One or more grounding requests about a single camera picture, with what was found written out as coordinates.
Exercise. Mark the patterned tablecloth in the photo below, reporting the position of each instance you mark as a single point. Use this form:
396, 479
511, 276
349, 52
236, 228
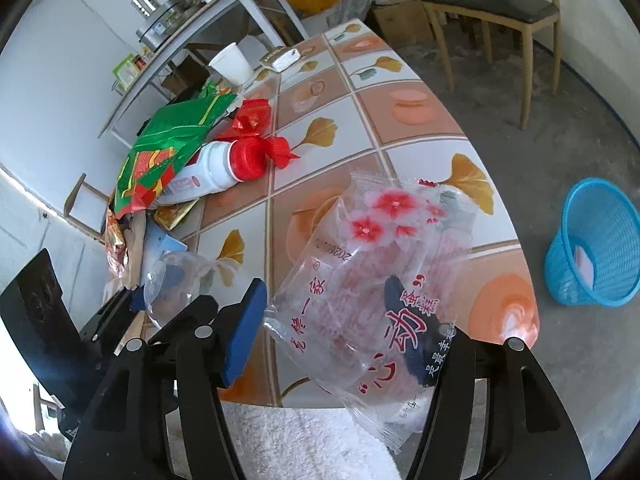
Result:
380, 125

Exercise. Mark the metal utensil holder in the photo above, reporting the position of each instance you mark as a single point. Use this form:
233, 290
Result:
144, 2

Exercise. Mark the clear red-flowered plastic wrapper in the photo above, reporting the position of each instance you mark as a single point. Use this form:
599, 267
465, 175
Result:
350, 270

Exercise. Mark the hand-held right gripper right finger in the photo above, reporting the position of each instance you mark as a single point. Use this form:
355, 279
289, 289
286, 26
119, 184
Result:
500, 410

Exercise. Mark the shiny orange foil wrapper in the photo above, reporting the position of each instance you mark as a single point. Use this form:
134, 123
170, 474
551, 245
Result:
116, 240

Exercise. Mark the clear plastic container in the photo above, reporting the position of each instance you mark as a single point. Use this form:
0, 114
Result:
175, 280

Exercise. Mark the green seasoning packet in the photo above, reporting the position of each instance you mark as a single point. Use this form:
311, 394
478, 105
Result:
125, 70

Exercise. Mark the white paper cup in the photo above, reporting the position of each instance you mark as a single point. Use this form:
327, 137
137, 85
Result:
232, 65

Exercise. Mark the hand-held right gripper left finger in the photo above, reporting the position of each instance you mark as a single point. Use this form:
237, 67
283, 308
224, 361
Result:
245, 332

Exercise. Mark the small white brown packet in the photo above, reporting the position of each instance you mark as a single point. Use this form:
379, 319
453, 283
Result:
282, 60

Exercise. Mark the grey clear plastic bag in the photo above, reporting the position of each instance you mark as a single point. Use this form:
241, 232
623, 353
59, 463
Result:
357, 5

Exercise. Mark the white-framed shelf table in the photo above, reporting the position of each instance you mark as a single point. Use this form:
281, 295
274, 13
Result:
165, 47

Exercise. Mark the dark jar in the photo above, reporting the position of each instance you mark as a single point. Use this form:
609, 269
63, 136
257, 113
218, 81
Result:
140, 62

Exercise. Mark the metal pot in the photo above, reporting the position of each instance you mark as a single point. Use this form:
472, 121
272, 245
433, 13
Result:
167, 20

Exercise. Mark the green snack bag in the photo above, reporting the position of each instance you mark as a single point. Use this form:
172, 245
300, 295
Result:
165, 135

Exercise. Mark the red plastic wrapper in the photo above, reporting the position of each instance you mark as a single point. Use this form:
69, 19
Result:
255, 115

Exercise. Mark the wooden chair with dark seat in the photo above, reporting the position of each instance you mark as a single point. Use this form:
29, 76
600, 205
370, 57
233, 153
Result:
490, 2

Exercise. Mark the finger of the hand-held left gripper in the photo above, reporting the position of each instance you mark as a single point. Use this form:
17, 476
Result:
136, 301

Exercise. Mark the orange snack packet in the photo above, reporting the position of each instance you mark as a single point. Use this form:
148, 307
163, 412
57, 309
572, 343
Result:
172, 212

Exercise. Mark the white bottle with red cap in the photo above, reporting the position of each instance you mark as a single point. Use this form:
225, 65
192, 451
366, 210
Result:
210, 167

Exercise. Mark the pale pink wrapper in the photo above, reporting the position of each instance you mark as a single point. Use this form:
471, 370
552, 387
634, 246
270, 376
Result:
582, 265

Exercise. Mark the blue plastic basket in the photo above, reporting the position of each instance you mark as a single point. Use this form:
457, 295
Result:
600, 240

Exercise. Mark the white box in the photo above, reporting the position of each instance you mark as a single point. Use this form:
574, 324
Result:
322, 25

